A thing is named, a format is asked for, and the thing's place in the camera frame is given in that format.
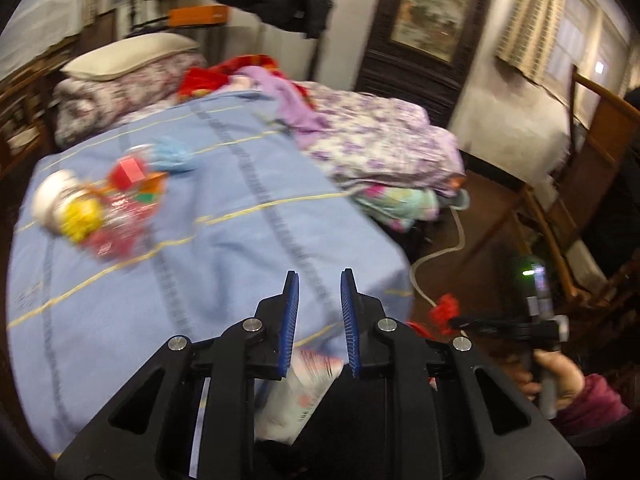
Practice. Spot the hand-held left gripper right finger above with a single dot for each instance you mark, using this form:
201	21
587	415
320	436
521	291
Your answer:
348	325

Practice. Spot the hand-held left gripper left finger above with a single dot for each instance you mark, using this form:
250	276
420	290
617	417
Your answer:
290	325

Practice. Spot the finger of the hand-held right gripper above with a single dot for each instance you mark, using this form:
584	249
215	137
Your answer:
492	331
490	320

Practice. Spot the red plastic waste basket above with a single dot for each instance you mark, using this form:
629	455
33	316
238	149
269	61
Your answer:
445	310

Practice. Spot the white wrapper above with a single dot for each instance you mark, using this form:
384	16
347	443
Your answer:
305	390

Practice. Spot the red snack bag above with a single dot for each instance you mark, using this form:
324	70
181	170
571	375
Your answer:
120	227

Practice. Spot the blue face mask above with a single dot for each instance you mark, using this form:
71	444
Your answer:
170	155

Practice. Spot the small red box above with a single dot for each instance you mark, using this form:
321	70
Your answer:
129	170

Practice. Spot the yellow ribbon bow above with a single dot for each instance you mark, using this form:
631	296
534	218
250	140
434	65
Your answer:
80	217

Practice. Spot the white paper cup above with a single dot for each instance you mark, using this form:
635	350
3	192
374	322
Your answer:
50	195

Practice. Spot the person's right forearm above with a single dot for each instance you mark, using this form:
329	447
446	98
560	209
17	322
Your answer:
595	402

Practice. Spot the person's right hand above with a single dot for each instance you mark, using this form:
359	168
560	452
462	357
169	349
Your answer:
560	375

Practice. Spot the blue checkered blanket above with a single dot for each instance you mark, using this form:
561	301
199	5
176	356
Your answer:
225	240

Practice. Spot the green pink patterned blanket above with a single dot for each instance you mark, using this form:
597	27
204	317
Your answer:
405	207

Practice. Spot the slatted wooden chair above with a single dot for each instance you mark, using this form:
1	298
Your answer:
595	160

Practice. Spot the purple floral quilt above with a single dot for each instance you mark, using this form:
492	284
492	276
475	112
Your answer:
380	140

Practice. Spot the purple garment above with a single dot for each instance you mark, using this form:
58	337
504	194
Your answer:
290	100

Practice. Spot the red blanket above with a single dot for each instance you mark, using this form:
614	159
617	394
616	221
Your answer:
205	77

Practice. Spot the folded brown floral quilt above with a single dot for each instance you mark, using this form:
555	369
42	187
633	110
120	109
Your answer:
100	100

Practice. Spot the beige striped curtain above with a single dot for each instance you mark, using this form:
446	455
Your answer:
535	15

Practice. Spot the cream pillow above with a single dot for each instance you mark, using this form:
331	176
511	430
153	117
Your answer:
125	57

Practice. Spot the carved wooden painted screen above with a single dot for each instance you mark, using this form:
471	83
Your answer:
430	10

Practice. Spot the orange box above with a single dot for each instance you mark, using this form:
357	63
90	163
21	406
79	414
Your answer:
197	16

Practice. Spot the white lace cloth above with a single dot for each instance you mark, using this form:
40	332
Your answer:
35	15

